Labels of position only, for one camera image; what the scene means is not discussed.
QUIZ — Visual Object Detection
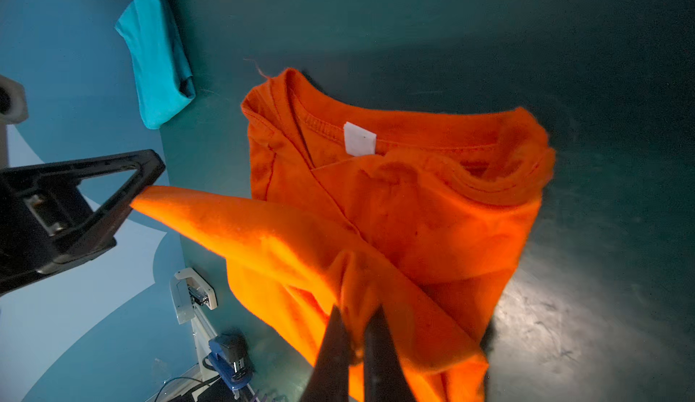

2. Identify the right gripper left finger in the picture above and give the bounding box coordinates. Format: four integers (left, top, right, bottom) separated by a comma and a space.
300, 306, 353, 402

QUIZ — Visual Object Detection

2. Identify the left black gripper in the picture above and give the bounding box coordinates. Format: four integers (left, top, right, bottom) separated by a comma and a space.
1, 150, 166, 295

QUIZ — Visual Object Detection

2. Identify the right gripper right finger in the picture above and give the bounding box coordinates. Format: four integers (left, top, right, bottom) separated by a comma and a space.
364, 308, 416, 402

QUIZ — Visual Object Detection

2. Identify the orange t shirt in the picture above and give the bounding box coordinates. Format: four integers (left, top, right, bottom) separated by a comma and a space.
132, 69, 556, 401

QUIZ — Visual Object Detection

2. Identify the folded teal t shirt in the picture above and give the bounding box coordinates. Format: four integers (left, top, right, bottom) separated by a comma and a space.
115, 0, 197, 130

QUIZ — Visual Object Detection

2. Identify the blue stapler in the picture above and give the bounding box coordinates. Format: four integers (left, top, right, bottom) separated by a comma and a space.
207, 333, 253, 395

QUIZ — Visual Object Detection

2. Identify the grey stapler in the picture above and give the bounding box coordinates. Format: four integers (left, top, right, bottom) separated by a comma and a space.
169, 267, 218, 324

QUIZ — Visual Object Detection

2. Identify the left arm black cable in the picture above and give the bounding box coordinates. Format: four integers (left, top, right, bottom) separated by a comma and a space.
151, 374, 218, 402

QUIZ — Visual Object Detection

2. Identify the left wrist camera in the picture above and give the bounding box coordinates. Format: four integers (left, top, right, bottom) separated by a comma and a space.
0, 76, 29, 124

